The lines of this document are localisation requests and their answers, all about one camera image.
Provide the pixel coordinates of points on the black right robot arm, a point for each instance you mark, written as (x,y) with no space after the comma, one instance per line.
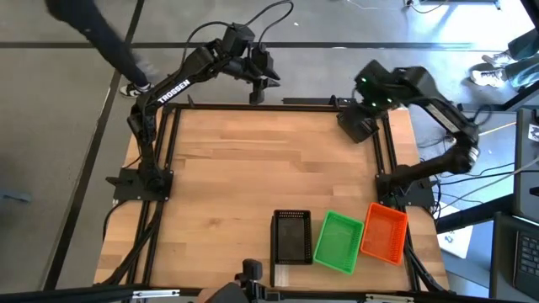
(446,118)

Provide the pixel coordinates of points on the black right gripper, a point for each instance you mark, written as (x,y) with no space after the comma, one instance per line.
(377,88)

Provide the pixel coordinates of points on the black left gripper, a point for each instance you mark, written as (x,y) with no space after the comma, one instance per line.
(248,67)

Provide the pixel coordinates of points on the black plastic basket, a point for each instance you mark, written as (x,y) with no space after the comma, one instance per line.
(358,128)
(291,240)

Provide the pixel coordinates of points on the silver metal bracket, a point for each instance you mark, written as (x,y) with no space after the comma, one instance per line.
(156,293)
(389,299)

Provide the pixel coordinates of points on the black diagonal floor bar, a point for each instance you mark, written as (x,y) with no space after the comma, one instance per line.
(471,214)

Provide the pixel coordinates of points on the black aluminium table frame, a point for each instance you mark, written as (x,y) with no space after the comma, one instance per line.
(295,107)

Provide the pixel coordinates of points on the black rail-mounted bar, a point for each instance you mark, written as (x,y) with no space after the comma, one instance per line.
(311,101)

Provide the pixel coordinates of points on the green plastic basket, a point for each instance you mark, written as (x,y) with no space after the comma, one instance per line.
(338,242)

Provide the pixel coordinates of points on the white printed sheet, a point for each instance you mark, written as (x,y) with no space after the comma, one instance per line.
(455,244)

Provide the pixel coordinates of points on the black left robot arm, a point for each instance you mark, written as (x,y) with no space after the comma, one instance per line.
(174,87)

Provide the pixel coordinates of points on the black laptop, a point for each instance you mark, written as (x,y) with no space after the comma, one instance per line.
(526,261)

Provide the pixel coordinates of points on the orange plastic basket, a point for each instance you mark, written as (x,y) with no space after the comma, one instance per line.
(384,235)

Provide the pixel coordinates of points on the black desk frame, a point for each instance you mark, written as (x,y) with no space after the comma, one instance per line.
(522,95)

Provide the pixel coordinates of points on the black horizontal beam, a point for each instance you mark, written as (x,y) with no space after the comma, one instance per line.
(63,294)

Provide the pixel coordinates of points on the person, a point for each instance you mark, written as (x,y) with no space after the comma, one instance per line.
(522,71)
(97,33)

